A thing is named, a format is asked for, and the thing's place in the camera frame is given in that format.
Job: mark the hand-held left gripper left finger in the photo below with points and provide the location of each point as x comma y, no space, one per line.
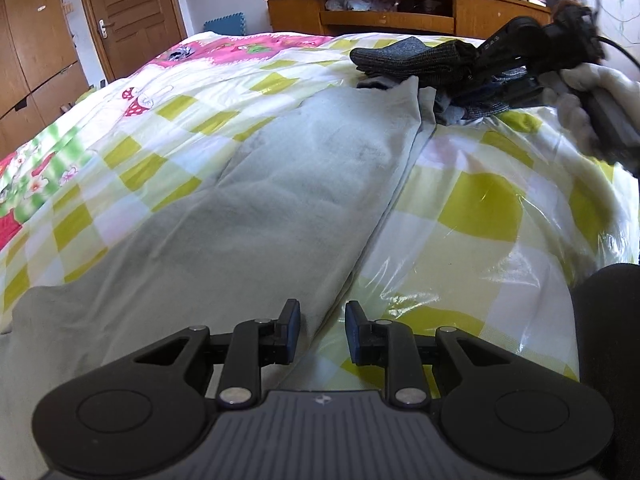
293,331

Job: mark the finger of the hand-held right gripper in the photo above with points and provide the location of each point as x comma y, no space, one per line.
515,87
510,40

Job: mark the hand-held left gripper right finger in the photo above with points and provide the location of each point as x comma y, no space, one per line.
354,332

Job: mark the dark blue grey cloth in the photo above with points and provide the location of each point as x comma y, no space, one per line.
467,105

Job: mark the dark grey knit garment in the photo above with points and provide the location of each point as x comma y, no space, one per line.
415,57

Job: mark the grey pants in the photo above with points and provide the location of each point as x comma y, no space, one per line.
275,185

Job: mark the person's right hand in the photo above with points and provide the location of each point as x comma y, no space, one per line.
570,107

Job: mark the wooden cabinet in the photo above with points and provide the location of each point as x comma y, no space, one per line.
475,10

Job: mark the checked cartoon print blanket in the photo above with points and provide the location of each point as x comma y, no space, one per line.
500,200

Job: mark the person's black trouser leg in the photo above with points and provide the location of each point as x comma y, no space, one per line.
607,360

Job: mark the blue foam mat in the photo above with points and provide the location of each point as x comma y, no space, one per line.
225,25

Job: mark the wooden door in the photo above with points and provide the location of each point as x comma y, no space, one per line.
135,10

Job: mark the wooden wardrobe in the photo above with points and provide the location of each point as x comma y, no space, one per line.
35,60

